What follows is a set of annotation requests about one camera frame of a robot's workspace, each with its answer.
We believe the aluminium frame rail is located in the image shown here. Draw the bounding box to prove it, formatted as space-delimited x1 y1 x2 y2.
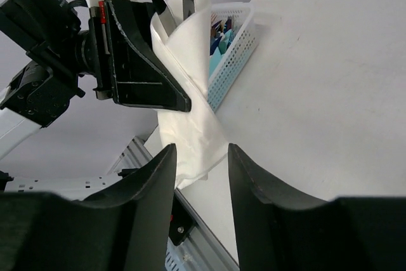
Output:
109 136 239 270

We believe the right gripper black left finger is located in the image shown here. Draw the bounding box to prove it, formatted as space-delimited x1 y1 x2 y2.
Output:
1 144 177 270

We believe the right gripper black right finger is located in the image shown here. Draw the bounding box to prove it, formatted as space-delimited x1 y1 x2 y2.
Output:
228 144 405 270

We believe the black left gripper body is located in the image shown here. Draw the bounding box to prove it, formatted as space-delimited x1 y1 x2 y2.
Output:
75 1 113 100

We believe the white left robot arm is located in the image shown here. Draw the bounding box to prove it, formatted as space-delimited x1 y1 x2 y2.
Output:
1 0 192 156

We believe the white plastic basket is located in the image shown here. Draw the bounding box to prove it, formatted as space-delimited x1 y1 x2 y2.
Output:
207 2 259 111

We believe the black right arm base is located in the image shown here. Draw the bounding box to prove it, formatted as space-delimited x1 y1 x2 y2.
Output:
169 194 195 246

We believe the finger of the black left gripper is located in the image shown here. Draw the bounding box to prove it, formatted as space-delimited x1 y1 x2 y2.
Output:
104 0 192 112

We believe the perforated cable duct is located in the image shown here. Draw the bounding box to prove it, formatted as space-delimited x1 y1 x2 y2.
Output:
4 173 122 200

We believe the white paper napkin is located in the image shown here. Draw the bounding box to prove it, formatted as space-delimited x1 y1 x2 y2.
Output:
150 0 228 189

